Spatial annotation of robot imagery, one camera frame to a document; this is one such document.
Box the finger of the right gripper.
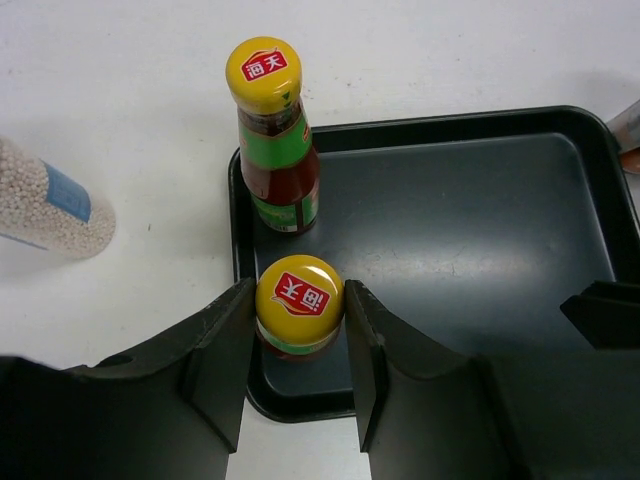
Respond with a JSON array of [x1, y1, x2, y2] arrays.
[[560, 281, 640, 350]]

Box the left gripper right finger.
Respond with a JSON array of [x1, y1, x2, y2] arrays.
[[345, 280, 639, 479]]

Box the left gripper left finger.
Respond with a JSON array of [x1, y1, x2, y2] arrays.
[[1, 279, 255, 479]]

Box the yellow cap sauce bottle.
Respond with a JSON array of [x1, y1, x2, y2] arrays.
[[255, 254, 344, 360], [225, 36, 320, 234]]

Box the white lid brown spice jar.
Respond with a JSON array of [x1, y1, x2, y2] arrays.
[[607, 101, 640, 175]]

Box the silver lid white granule jar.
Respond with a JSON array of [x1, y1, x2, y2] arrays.
[[1, 137, 116, 259]]

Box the black tray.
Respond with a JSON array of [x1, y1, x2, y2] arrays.
[[228, 104, 640, 424]]

